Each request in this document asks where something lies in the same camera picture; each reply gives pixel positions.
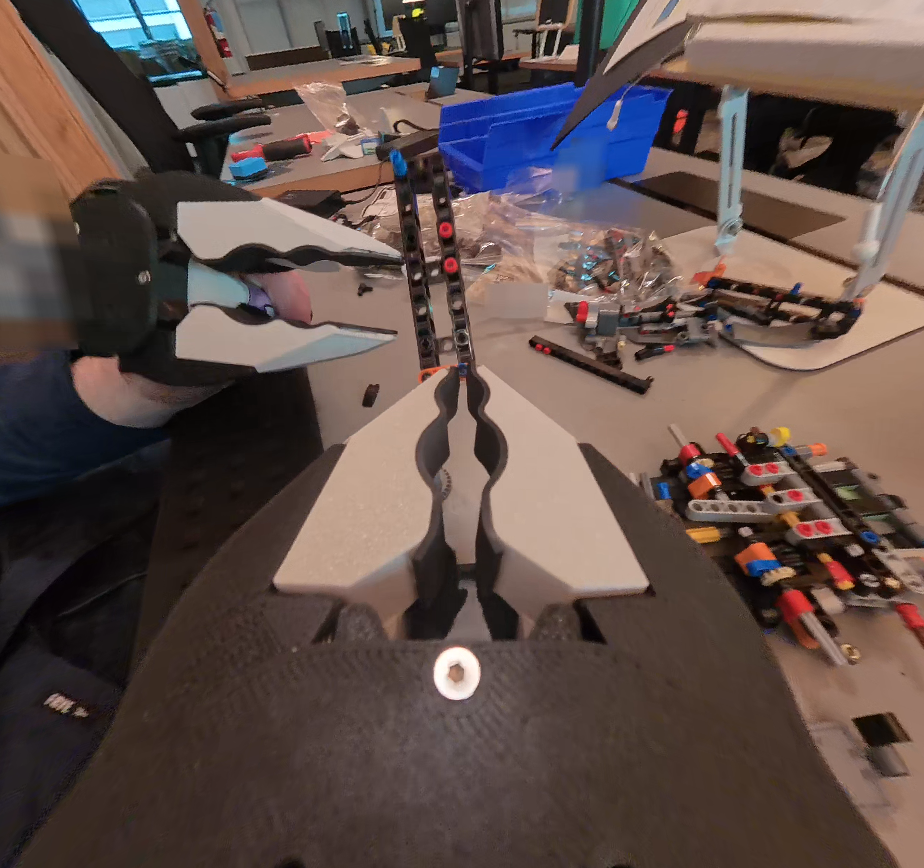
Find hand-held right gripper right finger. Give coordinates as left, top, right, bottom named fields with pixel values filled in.
left=465, top=363, right=650, bottom=639

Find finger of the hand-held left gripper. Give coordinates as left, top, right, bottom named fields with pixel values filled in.
left=175, top=196, right=404, bottom=310
left=174, top=304, right=400, bottom=374

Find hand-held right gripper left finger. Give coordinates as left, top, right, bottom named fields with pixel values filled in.
left=272, top=366, right=464, bottom=639

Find black lego frame beam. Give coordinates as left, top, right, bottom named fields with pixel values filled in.
left=389, top=148, right=478, bottom=377

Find pile of technic parts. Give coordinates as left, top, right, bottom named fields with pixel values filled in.
left=641, top=422, right=924, bottom=668

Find person's left forearm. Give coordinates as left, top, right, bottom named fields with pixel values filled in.
left=0, top=348, right=177, bottom=510

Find long black lego beam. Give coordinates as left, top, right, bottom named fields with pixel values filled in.
left=528, top=334, right=655, bottom=395

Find grey lego subassembly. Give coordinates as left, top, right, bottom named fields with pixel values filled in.
left=564, top=296, right=722, bottom=365

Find clear bag of lego parts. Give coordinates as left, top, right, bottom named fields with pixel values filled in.
left=547, top=228, right=684, bottom=300

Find person's left hand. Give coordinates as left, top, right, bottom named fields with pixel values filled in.
left=70, top=271, right=314, bottom=430

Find flat black box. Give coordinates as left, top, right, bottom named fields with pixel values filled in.
left=274, top=188, right=345, bottom=218

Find clear bag with dark parts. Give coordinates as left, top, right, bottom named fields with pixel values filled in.
left=294, top=80, right=370, bottom=139

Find black power adapter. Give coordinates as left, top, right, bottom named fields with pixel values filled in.
left=375, top=129, right=443, bottom=160

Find black office chair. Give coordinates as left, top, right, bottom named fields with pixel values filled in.
left=0, top=0, right=272, bottom=177

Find pile of flat clear bags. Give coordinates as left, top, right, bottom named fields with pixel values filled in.
left=339, top=188, right=579, bottom=306

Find red fire extinguisher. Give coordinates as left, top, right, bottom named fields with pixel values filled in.
left=203, top=0, right=233, bottom=59

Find blue plastic bin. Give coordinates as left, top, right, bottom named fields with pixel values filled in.
left=437, top=83, right=672, bottom=195

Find dark grey flexible sheet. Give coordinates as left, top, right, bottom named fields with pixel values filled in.
left=720, top=325, right=819, bottom=350

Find person's legs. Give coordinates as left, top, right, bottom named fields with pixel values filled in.
left=0, top=442, right=170, bottom=868

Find black pole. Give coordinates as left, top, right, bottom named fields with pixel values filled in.
left=576, top=0, right=611, bottom=86

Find red handled tool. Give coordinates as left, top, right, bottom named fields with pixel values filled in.
left=229, top=132, right=315, bottom=163

